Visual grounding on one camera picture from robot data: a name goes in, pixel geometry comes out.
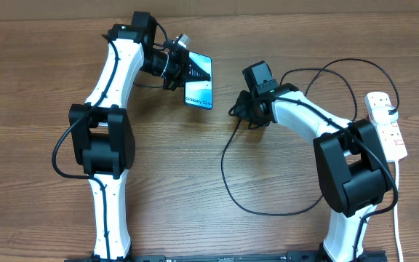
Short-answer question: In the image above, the white charger adapter plug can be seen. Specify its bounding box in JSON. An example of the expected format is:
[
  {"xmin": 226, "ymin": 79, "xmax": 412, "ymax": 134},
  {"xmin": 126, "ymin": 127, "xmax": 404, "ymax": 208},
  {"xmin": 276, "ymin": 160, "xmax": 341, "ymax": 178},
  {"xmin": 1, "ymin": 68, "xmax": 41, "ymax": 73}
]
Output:
[{"xmin": 369, "ymin": 106, "xmax": 399, "ymax": 126}]

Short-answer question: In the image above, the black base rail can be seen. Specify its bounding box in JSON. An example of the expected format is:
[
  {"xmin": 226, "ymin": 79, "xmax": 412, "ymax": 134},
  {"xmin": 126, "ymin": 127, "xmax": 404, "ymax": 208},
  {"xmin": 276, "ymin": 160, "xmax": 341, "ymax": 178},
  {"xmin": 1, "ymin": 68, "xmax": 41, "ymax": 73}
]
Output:
[{"xmin": 64, "ymin": 251, "xmax": 388, "ymax": 262}]

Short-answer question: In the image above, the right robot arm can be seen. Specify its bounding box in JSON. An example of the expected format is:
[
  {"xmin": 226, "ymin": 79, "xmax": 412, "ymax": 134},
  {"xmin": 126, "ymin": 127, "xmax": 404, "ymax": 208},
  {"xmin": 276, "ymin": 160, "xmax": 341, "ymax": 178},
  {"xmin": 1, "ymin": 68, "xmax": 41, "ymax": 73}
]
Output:
[{"xmin": 228, "ymin": 61, "xmax": 399, "ymax": 261}]

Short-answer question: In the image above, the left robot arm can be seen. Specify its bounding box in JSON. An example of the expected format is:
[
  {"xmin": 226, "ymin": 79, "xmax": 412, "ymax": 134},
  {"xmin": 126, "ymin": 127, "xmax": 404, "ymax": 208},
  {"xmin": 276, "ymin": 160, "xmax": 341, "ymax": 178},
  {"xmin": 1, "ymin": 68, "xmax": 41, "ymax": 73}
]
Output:
[{"xmin": 68, "ymin": 12, "xmax": 212, "ymax": 261}]

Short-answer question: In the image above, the Samsung Galaxy smartphone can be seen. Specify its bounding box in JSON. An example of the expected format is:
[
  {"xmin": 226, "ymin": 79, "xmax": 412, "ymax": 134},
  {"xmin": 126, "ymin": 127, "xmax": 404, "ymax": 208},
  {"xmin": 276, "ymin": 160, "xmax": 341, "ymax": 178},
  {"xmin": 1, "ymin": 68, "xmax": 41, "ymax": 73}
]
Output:
[{"xmin": 184, "ymin": 59, "xmax": 212, "ymax": 110}]

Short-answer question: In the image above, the white power strip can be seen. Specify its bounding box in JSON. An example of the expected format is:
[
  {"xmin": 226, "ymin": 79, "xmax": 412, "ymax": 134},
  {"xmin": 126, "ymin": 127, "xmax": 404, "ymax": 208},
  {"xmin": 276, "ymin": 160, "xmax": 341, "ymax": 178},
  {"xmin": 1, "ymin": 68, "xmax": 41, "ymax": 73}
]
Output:
[{"xmin": 364, "ymin": 92, "xmax": 407, "ymax": 162}]

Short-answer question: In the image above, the black USB-C charging cable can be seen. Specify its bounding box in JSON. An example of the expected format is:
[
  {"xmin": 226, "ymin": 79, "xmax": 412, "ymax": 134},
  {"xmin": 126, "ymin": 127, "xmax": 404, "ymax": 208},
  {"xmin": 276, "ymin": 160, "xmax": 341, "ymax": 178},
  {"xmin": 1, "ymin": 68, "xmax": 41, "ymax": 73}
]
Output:
[{"xmin": 220, "ymin": 58, "xmax": 400, "ymax": 217}]

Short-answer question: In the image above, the white power strip cord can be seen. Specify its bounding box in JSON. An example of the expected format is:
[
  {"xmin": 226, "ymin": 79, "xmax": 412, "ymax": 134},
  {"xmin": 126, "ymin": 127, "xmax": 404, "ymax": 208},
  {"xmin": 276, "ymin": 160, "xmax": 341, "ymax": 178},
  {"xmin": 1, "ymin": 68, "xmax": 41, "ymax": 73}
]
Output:
[{"xmin": 393, "ymin": 160, "xmax": 404, "ymax": 262}]

